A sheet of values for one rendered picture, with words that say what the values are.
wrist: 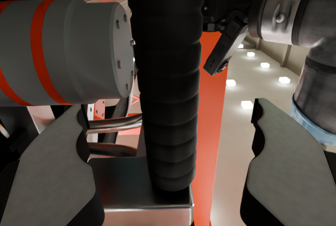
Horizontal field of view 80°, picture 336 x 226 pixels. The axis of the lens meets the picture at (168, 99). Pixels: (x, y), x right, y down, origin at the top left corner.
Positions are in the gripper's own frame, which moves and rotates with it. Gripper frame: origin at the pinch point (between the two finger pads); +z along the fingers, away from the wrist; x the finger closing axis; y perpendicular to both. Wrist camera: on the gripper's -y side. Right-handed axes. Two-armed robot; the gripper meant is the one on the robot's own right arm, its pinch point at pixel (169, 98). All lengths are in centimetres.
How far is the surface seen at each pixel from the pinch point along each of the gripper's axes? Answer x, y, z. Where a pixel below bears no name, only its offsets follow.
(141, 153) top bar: -3.8, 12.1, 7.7
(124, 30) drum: -6.0, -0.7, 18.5
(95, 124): -13.9, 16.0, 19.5
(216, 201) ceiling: 128, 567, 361
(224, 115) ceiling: 263, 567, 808
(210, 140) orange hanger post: 18, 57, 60
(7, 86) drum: -18.5, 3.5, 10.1
